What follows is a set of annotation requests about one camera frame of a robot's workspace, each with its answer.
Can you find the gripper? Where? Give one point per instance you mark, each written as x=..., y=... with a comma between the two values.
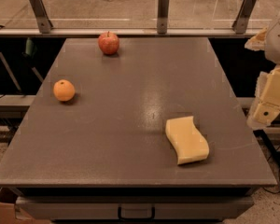
x=278, y=41

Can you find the yellow wavy sponge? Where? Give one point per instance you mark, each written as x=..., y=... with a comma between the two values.
x=187, y=141

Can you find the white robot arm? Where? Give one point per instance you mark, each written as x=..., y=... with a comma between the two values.
x=272, y=44

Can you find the red apple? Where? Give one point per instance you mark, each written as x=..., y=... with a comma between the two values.
x=108, y=43

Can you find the orange fruit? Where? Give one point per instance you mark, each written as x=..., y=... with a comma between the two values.
x=64, y=90

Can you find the cardboard box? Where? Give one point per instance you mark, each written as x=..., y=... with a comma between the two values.
x=10, y=213

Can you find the right metal bracket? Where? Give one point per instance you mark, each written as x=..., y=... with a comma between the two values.
x=240, y=24

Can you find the metal bracket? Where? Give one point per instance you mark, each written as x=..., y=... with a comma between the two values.
x=42, y=19
x=162, y=16
x=240, y=24

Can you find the middle metal bracket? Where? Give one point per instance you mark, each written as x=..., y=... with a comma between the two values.
x=162, y=16

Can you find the left metal bracket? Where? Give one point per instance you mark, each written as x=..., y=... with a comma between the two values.
x=42, y=19

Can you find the grey drawer with handle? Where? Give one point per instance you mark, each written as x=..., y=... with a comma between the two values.
x=135, y=208

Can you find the metal rail with glass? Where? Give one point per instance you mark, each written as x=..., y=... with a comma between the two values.
x=125, y=32

